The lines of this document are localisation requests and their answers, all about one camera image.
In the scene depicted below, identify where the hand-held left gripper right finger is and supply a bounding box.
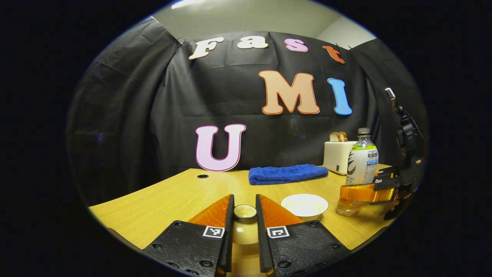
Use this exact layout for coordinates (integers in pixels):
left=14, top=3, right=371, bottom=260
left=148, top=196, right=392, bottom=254
left=256, top=194, right=350, bottom=277

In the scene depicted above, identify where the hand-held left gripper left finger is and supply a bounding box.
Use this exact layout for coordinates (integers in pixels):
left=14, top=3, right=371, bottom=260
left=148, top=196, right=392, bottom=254
left=143, top=194, right=235, bottom=277

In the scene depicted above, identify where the cream teacup lid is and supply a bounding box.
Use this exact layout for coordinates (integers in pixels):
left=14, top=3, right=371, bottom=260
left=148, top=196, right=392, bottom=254
left=231, top=204, right=260, bottom=245

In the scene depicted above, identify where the clear labelled water bottle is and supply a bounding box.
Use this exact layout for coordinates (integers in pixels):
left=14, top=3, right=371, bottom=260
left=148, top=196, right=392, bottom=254
left=336, top=128, right=379, bottom=217

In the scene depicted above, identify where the cream toaster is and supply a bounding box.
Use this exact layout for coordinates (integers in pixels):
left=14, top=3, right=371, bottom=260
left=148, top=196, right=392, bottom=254
left=323, top=141, right=358, bottom=175

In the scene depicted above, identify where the blue folded towel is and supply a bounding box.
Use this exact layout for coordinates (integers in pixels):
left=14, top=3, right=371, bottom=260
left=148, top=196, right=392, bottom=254
left=248, top=164, right=329, bottom=185

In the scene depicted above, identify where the black backdrop cloth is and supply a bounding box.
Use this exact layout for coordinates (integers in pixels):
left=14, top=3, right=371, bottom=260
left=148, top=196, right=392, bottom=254
left=65, top=17, right=429, bottom=206

